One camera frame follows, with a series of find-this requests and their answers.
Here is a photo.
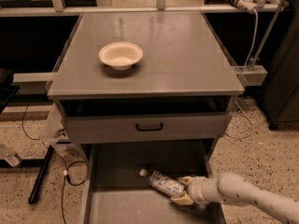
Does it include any black floor cable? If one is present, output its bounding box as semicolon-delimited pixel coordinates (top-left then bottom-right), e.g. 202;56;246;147
20;103;87;224

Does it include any open grey lower drawer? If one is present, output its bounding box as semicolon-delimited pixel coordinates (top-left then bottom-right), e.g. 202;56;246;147
78;140;226;224

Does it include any blue label plastic bottle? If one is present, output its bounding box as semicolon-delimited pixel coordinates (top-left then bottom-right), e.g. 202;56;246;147
139;169;185;197

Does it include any dark cabinet at right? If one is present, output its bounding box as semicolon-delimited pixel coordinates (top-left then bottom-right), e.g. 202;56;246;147
258;0;299;131

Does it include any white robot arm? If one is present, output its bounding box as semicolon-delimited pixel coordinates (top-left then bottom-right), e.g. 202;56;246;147
171;173;299;224

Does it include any black drawer handle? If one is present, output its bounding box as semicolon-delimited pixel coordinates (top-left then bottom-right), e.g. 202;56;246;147
135;122;164;132

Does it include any grey drawer cabinet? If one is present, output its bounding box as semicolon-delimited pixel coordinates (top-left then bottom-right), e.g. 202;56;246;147
45;10;247;161

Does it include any grey upper drawer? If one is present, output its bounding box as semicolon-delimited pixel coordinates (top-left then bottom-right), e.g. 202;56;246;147
64;112;232;144

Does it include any grey metal rail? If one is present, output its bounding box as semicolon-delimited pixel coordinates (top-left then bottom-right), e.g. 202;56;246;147
0;3;288;18

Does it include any clear plastic object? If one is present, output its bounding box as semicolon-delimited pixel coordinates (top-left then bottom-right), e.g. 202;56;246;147
0;144;21;167

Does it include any white paper bowl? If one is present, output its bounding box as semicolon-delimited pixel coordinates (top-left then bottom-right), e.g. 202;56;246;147
98;42;143;71

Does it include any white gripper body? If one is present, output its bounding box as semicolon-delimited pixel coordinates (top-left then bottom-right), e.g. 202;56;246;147
187;176;221;203

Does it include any black floor bar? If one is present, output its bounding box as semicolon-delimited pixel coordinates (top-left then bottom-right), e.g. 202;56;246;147
28;146;54;204

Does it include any white power cable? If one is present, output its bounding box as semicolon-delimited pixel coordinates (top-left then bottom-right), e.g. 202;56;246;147
242;8;260;70

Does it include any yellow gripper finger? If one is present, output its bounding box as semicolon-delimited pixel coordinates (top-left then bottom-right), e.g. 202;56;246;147
171;191;193;205
178;176;193;187

